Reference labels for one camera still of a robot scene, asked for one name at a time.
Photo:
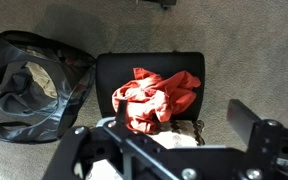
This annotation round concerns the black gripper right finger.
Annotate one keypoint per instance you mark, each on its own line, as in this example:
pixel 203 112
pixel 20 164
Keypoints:
pixel 240 116

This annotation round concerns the zigzag patterned pillow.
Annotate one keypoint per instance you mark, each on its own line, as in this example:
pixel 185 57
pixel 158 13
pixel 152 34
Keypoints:
pixel 180 133

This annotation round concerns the black wooden chair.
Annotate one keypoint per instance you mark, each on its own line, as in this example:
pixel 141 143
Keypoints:
pixel 117 70

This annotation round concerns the red t-shirt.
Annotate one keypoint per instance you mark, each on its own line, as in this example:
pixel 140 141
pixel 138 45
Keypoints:
pixel 150 96

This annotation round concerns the grey blue garment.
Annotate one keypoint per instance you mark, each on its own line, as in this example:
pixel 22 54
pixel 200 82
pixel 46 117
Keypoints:
pixel 17 90

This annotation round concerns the black mesh bag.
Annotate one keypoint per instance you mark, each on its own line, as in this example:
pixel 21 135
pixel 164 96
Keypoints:
pixel 67 71

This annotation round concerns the beige cloth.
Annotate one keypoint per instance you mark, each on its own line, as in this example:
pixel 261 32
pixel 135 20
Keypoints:
pixel 42 78

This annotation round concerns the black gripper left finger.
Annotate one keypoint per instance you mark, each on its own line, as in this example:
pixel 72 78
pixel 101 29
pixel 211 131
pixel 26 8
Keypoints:
pixel 121 115

